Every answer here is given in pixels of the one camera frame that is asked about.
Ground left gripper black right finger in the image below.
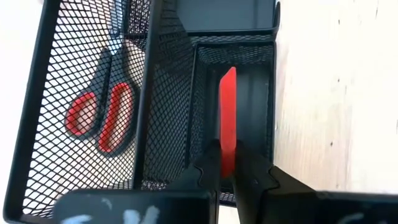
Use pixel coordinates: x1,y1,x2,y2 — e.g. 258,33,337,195
232,139,398,224

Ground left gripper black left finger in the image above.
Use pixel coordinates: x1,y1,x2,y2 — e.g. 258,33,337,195
53,139,222,224

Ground red pad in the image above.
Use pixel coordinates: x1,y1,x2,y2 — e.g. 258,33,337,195
218,66,238,180

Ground black red-handled scissors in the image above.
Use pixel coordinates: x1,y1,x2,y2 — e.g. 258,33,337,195
63,0,141,156

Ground black mesh desk organizer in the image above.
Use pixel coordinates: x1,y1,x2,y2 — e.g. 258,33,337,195
2,0,282,224

